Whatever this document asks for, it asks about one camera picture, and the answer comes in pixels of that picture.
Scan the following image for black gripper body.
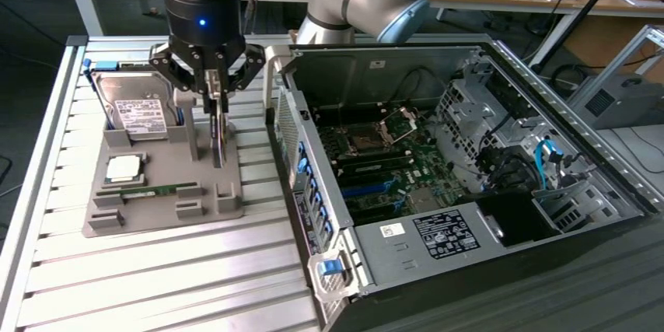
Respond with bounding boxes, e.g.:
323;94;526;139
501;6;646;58
158;0;247;89

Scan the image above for graphics card with metal bracket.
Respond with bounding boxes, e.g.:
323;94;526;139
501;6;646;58
203;69;230;169

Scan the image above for hard disk with blue carrier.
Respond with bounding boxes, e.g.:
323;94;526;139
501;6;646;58
81;58;181;142

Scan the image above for open grey PC case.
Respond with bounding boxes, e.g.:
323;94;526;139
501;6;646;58
262;34;657;331

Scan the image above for silver CPU chip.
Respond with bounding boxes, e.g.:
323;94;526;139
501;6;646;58
102;155;149;186

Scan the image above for CPU socket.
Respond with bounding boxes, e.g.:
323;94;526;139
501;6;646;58
343;124;387;152

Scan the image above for green RAM stick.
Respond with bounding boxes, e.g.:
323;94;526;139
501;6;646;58
118;185;177;197

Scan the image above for metal socket cover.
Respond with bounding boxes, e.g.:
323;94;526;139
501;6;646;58
375;108;418;142

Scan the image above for grey parts rack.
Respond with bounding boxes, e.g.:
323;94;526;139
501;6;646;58
81;85;245;239

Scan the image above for blue expansion slot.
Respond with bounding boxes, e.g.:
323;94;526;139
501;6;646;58
341;180;398;197

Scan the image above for green motherboard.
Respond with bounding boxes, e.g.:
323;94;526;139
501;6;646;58
315;110;467;224

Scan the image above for silver disk bay cage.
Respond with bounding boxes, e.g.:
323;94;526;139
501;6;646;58
434;58;538;154

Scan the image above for grey power supply unit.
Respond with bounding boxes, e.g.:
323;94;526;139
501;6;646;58
351;201;507;286

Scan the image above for blue case latch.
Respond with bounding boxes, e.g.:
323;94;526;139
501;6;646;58
315;260;346;277

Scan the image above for black stand pole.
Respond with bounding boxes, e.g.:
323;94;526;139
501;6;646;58
530;0;633;72

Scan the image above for grey computer tower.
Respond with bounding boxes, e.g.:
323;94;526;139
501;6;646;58
567;73;664;131

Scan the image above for grey disk bay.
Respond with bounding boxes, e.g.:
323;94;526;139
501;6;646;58
530;178;642;234

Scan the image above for black wire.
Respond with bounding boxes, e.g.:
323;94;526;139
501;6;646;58
390;66;437;114

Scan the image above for blue disk wire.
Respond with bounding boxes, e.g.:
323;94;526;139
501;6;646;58
530;136;563;193

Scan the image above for aluminium profile frame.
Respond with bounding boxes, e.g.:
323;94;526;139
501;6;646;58
595;23;664;88

